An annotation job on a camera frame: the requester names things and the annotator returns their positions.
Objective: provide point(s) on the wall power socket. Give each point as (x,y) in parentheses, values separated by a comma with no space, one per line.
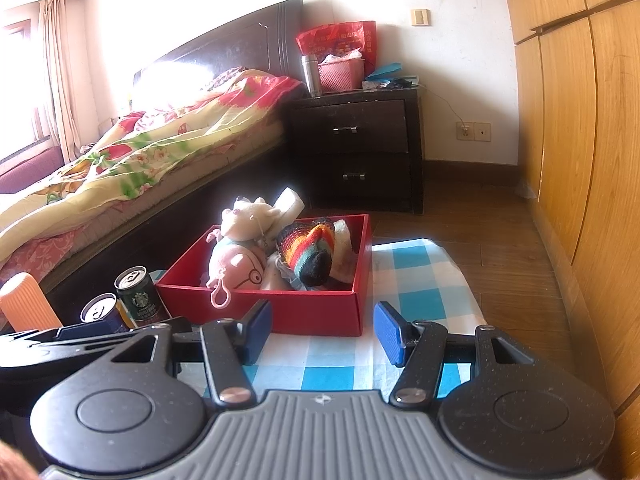
(473,131)

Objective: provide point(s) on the blue items on nightstand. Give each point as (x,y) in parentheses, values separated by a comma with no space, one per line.
(388,77)

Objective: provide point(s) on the purple window seat cushion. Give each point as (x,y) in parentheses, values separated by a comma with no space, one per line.
(31,170)

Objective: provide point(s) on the white tissue pack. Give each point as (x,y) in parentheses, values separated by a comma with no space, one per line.
(289,205)

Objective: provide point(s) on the pink plastic basket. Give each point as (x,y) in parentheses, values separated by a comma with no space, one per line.
(342,76)

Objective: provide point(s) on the dark wooden bed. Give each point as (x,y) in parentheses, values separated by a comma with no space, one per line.
(158,227)

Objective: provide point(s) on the steel thermos cup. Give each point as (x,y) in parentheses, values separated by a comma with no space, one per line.
(312,75)

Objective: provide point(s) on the red gift bag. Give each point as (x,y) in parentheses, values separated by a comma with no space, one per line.
(339,39)

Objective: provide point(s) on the blue yellow drink can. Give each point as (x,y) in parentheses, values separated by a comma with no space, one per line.
(105,308)

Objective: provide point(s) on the dark Starbucks can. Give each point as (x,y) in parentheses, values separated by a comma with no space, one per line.
(135,288)

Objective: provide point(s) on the wooden wardrobe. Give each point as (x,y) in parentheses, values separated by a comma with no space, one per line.
(578,93)

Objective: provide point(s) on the beige curtain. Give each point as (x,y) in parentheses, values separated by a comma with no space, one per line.
(55,103)

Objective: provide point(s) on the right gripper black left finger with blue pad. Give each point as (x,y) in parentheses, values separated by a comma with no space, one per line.
(228,345)

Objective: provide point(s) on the floral yellow quilt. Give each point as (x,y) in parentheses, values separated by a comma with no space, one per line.
(154,144)

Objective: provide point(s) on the red cardboard box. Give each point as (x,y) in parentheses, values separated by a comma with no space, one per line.
(334,313)

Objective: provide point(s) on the orange ribbed bottle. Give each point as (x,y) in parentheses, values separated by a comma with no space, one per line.
(24,305)

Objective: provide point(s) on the pink pig plush toy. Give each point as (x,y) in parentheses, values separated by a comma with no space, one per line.
(233,265)

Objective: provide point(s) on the blue white checkered cloth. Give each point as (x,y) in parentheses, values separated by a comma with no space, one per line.
(417,277)

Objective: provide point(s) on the wall light switch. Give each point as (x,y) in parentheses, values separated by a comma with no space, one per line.
(421,17)

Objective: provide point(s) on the rainbow striped knit hat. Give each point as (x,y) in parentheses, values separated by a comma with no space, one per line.
(307,248)

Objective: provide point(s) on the cream plush doll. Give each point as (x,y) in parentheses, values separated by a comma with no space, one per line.
(249,221)

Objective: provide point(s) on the dark wooden nightstand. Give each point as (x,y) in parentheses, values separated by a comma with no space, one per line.
(358,149)

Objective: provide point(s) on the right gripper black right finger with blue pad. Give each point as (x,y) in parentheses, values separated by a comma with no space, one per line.
(418,348)

